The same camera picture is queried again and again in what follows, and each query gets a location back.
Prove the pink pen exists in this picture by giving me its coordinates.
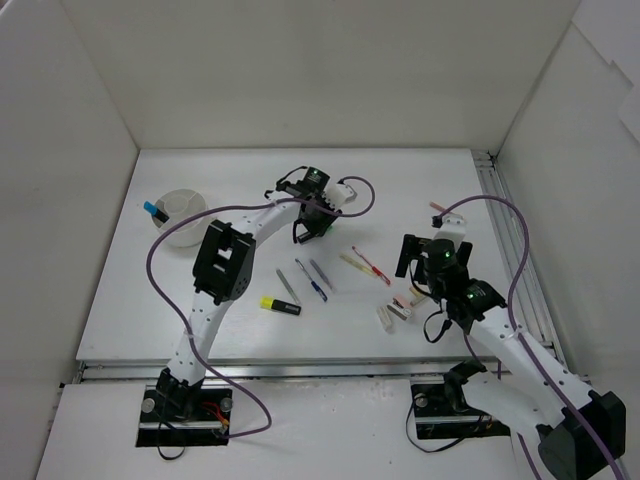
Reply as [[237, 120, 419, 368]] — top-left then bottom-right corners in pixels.
[[429, 201, 446, 212]]

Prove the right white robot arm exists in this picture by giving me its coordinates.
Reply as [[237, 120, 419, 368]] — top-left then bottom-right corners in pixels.
[[396, 234, 626, 479]]

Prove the beige yellow pen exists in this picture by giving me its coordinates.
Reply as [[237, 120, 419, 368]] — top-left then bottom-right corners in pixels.
[[339, 253, 376, 277]]

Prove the aluminium rail right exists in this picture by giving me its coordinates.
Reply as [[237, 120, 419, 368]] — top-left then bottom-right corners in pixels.
[[472, 152, 593, 408]]

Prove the blue gel pen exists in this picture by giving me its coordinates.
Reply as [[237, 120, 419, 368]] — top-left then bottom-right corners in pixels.
[[294, 258, 328, 303]]

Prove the yellow cap highlighter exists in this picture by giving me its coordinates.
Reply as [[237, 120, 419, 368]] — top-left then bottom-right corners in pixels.
[[260, 296, 302, 316]]

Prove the white round divided container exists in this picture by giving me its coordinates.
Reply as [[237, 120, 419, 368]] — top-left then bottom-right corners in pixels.
[[151, 189, 209, 248]]

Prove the red gel pen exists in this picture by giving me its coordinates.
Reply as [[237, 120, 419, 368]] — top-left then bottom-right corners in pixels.
[[352, 245, 392, 286]]

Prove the white eraser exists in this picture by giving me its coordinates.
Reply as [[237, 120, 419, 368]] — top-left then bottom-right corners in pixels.
[[410, 296, 427, 307]]

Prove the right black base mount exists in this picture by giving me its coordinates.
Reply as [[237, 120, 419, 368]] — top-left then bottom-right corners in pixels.
[[405, 376, 511, 454]]

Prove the aluminium rail front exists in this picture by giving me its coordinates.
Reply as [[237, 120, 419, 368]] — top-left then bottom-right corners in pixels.
[[79, 357, 464, 381]]

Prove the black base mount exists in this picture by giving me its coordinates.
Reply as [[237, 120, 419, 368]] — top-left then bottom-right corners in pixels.
[[135, 388, 233, 448], [405, 376, 511, 454]]

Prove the aluminium rail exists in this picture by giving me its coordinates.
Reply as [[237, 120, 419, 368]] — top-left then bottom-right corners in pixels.
[[79, 357, 464, 381], [472, 152, 593, 408]]

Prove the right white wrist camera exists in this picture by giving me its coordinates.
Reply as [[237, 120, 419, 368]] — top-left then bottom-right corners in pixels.
[[432, 214, 467, 244]]

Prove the grey purple pen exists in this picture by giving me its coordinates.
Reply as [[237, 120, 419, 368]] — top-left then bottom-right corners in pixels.
[[309, 259, 336, 293]]

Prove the blue cap highlighter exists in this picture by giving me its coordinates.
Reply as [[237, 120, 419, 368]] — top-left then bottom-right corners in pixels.
[[143, 201, 169, 224]]

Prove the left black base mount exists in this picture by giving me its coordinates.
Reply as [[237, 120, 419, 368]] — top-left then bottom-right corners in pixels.
[[135, 388, 233, 448]]

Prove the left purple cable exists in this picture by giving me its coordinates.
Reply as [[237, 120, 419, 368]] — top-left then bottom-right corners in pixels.
[[145, 175, 377, 441]]

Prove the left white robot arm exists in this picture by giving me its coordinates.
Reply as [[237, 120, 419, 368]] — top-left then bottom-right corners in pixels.
[[156, 167, 357, 420]]

